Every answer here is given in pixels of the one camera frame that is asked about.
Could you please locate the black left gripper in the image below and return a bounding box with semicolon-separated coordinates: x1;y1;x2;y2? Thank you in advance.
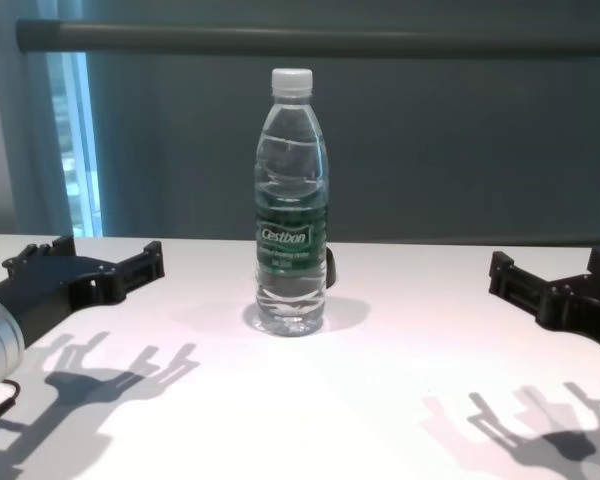
0;234;167;350

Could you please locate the grey horizontal rail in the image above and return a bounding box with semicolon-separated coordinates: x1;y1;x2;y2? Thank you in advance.
15;18;600;61

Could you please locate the clear water bottle green label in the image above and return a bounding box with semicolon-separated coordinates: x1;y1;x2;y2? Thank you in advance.
253;68;329;337

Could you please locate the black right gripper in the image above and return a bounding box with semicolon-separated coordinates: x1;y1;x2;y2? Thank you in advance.
488;245;600;361

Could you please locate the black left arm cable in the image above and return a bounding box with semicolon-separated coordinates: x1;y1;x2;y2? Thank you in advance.
0;379;22;437

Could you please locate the black round button green top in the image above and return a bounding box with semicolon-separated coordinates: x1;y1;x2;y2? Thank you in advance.
324;248;339;290

